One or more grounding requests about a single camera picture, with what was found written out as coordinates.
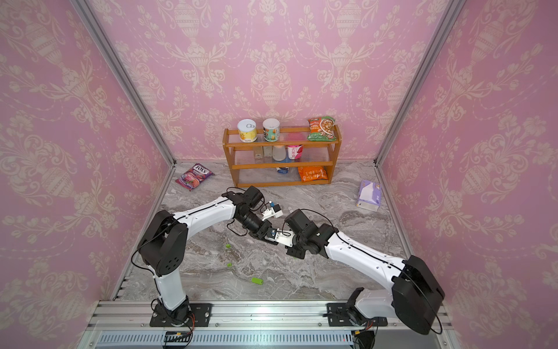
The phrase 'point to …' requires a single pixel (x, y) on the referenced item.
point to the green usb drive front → (257, 281)
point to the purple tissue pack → (369, 196)
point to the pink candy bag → (192, 178)
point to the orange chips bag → (312, 173)
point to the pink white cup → (295, 152)
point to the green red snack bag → (321, 129)
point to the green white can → (271, 129)
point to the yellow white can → (247, 129)
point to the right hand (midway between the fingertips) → (287, 239)
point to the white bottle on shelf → (279, 153)
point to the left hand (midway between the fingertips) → (276, 244)
